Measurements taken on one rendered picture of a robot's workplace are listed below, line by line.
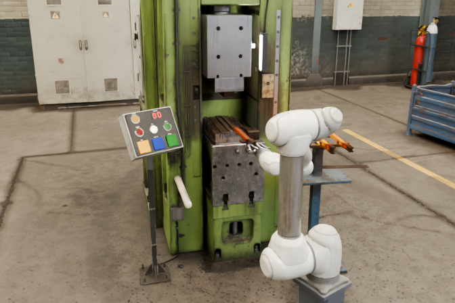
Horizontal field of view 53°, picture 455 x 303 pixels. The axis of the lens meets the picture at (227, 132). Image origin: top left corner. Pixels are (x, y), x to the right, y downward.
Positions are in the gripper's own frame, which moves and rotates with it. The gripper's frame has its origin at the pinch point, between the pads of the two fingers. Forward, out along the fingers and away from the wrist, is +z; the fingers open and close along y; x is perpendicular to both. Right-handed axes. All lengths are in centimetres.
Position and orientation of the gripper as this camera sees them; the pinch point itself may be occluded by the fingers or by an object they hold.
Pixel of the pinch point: (252, 143)
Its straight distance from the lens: 272.3
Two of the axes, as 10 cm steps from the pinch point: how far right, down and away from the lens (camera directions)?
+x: 0.0, -9.5, -3.0
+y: 9.7, -0.7, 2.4
